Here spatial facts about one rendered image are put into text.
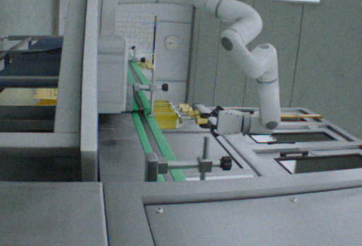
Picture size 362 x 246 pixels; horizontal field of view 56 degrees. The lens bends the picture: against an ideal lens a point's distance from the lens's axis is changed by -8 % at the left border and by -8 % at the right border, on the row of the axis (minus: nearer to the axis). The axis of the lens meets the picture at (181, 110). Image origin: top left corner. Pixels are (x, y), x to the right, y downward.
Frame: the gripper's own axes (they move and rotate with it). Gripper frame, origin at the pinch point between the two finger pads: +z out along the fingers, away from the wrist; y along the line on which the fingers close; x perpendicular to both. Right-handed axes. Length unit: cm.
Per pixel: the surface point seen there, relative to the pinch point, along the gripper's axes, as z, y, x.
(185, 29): 19, 7, -605
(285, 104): -98, -44, -230
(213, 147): -5.3, -12.4, -3.0
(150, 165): 14, 14, 81
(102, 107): 33, 13, 39
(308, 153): -51, -16, -12
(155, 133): 16.7, 3.7, 32.2
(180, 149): 8.5, -12.5, 2.0
